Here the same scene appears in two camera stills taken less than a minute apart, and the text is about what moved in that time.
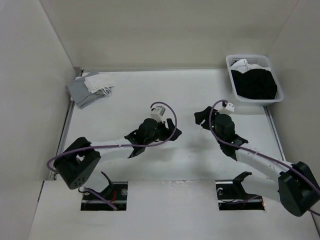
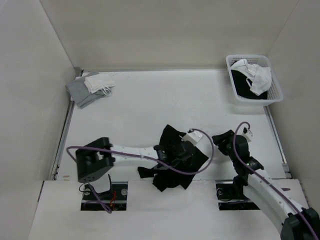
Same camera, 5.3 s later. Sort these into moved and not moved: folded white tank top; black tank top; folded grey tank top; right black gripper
Moved: black tank top; right black gripper
Not moved: folded white tank top; folded grey tank top
